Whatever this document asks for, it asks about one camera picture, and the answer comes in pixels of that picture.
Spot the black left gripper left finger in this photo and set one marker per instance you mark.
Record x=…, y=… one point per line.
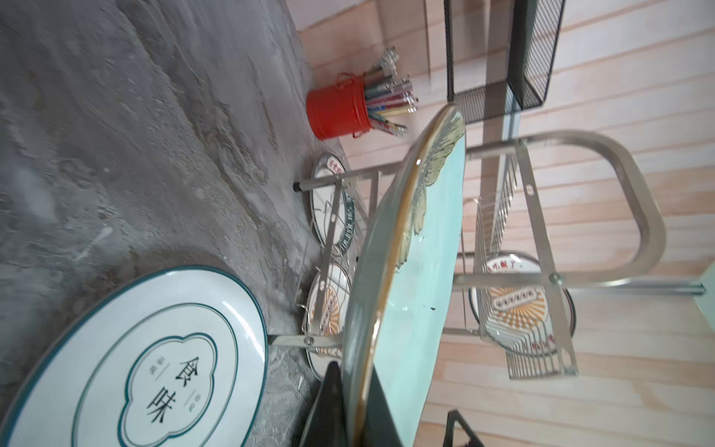
x=326, y=423

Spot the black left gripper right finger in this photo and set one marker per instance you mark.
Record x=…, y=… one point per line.
x=456, y=422

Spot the orange sunburst plate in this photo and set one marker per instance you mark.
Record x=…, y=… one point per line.
x=518, y=318
x=336, y=298

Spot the light blue flower plate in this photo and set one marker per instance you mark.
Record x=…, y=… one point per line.
x=402, y=289

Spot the white green clover plate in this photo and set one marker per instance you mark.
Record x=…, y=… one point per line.
x=176, y=358

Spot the green rim lettered plate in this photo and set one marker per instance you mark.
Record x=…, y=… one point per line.
x=321, y=203

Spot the red pen holder cup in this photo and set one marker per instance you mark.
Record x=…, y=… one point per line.
x=338, y=110

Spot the bundle of pens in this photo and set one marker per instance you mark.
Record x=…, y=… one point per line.
x=387, y=95

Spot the black mesh wall basket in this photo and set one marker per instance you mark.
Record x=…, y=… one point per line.
x=500, y=55

